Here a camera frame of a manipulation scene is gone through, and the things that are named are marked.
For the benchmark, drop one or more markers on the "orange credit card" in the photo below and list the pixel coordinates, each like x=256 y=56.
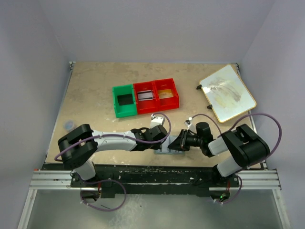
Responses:
x=165 y=93

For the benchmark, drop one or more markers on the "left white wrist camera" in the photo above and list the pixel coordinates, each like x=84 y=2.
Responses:
x=156 y=120

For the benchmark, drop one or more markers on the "whiteboard with wooden frame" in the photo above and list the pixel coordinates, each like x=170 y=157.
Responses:
x=227 y=94

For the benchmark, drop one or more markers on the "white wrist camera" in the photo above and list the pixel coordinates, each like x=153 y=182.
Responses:
x=156 y=120
x=188 y=123

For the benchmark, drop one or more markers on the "green card holder wallet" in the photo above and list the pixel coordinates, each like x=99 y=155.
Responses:
x=164 y=150

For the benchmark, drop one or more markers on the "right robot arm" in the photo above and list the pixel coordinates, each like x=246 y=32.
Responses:
x=245 y=146

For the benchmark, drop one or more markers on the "red plastic bin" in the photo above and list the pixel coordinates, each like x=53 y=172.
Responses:
x=144 y=107
x=169 y=103

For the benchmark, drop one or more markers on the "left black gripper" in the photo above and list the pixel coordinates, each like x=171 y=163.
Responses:
x=161 y=134

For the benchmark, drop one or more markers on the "black card in green bin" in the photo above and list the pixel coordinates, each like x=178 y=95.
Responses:
x=125 y=99

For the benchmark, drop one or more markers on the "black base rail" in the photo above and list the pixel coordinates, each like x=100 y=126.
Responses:
x=157 y=180

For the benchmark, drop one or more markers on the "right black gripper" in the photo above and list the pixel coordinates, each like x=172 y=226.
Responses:
x=184 y=140

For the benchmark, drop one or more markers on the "middle red plastic bin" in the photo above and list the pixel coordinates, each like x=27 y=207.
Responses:
x=144 y=107

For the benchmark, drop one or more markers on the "white striped card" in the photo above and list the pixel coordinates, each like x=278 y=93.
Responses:
x=145 y=95

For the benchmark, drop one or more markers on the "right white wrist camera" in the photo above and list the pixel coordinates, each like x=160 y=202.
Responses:
x=188 y=123

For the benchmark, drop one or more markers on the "right red plastic bin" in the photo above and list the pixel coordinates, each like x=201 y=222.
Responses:
x=169 y=103

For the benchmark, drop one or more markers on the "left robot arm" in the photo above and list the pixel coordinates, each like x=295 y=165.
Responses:
x=77 y=147

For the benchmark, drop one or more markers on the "green plastic bin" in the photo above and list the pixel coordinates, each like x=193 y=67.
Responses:
x=125 y=110

